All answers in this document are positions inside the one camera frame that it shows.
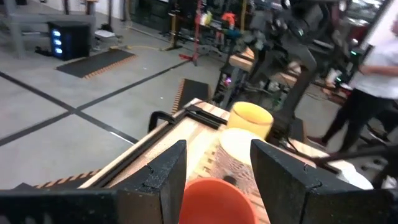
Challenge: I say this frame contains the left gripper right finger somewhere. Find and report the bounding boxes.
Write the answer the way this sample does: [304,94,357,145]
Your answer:
[250,139,398,224]

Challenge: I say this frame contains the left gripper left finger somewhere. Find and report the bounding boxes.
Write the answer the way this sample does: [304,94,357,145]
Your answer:
[0,139,188,224]

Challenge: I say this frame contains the black mug orange inside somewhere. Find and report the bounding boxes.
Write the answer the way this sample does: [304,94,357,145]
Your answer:
[178,177,259,224]

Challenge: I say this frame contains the pink patterned mug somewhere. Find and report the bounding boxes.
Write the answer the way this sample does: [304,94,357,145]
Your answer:
[211,128,266,196]

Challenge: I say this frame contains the yellow mug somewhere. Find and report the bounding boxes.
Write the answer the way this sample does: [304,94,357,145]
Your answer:
[226,101,275,140]

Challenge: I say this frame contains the black table clamp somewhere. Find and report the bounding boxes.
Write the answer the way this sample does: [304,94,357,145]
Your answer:
[148,110,177,133]

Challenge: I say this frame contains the black mat striped edge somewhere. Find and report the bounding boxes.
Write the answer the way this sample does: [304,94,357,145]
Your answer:
[55,49,137,80]
[170,78,213,114]
[12,169,103,190]

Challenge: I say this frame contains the wooden workstation table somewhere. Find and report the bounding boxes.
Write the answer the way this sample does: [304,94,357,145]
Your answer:
[228,46,301,90]

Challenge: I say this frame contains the person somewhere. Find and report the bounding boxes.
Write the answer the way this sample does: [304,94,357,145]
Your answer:
[307,18,398,153]

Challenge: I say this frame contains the red metal stand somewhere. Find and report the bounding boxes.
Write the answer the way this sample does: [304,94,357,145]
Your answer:
[178,0,203,67]

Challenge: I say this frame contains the black computer tower blue lights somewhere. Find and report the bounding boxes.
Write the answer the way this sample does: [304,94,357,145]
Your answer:
[47,21,91,62]

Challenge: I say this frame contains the black aluminium frame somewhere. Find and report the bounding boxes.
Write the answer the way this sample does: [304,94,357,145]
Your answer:
[77,104,231,189]

